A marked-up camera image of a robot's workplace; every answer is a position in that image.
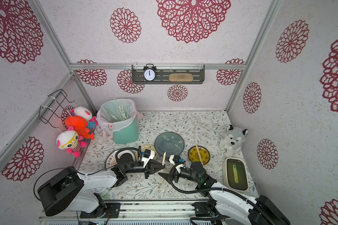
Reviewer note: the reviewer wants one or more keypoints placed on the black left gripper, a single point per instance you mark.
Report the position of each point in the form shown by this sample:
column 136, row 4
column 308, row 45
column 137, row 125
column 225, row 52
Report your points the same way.
column 151, row 167

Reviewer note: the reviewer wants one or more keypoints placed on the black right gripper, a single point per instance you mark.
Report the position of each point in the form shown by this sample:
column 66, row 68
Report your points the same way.
column 175, row 174

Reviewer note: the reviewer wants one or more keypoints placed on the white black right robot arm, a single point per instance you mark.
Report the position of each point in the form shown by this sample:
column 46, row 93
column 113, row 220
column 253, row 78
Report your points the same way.
column 223, row 202

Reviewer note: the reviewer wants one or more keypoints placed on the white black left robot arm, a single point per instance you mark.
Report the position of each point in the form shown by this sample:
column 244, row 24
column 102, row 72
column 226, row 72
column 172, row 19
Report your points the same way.
column 75, row 191

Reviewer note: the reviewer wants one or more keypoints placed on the small pale yellow plate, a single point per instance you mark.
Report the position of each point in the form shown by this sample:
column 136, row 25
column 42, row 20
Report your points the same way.
column 149, row 147

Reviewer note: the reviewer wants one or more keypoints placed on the dark green glass plate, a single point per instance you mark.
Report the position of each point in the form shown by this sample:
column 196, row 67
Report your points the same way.
column 170, row 143

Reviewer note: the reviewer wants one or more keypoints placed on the yellow black patterned plate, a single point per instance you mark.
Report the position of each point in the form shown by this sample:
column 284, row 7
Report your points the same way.
column 193, row 156

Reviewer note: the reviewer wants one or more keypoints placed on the white orange patterned plate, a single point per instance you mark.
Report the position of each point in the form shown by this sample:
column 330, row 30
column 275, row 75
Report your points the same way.
column 111, row 160

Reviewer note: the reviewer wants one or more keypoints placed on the green trash bin with bag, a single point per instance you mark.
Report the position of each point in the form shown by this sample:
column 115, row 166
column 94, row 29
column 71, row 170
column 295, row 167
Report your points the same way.
column 118, row 121

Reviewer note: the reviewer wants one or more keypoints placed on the white green rectangular tray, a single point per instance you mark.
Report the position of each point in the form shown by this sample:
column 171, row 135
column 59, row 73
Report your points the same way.
column 235, row 174

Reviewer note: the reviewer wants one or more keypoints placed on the grey husky plush toy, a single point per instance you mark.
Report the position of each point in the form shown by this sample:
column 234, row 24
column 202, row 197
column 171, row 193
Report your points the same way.
column 232, row 140

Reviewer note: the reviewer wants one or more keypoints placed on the red plush toy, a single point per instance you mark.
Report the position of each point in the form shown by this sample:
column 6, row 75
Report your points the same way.
column 79, row 124

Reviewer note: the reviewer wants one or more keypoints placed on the white plush with yellow glasses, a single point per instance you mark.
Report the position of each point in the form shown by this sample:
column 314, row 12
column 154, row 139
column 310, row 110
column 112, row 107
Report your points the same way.
column 70, row 141

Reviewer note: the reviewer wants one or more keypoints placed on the wooden brush on shelf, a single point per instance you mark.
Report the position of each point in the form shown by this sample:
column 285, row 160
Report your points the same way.
column 181, row 77

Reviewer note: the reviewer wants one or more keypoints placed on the black alarm clock on shelf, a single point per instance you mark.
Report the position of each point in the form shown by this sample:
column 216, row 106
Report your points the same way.
column 149, row 72

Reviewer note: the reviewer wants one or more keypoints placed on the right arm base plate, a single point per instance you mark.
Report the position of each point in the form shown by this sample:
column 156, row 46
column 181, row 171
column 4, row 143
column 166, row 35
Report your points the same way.
column 205, row 209

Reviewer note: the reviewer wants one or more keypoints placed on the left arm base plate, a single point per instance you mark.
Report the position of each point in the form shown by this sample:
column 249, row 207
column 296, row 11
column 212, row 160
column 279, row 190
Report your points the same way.
column 111, row 210

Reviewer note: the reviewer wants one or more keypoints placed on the grey wall shelf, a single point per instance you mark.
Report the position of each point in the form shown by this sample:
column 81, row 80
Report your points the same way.
column 162, row 75

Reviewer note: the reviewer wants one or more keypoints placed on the black wire wall basket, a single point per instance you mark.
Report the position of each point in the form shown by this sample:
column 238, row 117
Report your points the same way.
column 59, row 106

